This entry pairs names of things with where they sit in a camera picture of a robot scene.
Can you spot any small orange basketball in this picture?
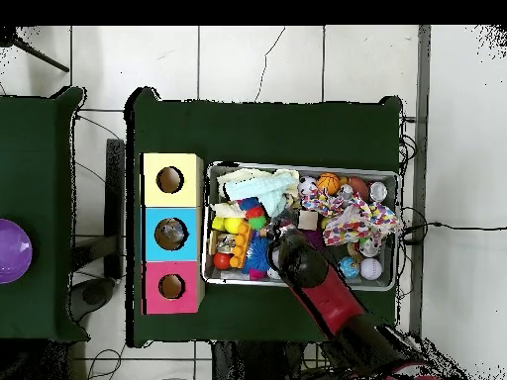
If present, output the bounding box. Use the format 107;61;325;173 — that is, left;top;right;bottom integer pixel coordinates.
316;172;341;196

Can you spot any colourful patterned cloth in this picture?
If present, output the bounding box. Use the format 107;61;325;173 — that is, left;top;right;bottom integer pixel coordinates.
322;197;401;247
300;187;346;218

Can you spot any grey round foot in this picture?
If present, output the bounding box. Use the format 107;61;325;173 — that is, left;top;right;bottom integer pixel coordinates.
68;276;117;323

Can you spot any purple bowl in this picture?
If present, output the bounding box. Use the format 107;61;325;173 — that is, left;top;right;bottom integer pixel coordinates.
0;218;34;285

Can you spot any silver can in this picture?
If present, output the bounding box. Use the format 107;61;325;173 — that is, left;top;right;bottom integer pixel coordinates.
369;181;388;202

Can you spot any brown red ball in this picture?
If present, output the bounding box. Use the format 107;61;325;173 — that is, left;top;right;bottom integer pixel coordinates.
348;176;370;201

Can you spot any shallow mesh bin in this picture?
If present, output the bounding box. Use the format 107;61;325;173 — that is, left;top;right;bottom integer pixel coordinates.
200;161;400;293

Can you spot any plain wooden block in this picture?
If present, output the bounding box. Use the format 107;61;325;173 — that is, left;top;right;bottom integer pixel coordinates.
297;210;320;231

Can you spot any wooden box with three holes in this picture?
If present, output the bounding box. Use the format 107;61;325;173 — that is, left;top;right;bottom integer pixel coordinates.
141;152;206;316

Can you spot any small globe ball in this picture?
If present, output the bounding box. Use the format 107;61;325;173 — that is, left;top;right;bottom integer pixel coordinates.
337;256;360;279

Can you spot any black cable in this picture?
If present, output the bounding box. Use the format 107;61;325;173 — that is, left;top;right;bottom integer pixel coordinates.
399;220;507;244

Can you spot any black tripod leg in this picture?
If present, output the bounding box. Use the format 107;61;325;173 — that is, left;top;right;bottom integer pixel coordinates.
0;27;70;73

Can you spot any dark green side tablecloth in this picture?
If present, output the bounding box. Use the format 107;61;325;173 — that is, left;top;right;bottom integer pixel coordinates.
0;85;90;342

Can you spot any white baseball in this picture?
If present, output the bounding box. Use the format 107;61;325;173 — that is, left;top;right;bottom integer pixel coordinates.
358;257;384;281

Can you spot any cream knitted cloth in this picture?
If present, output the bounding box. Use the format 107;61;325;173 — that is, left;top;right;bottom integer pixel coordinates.
209;168;301;220

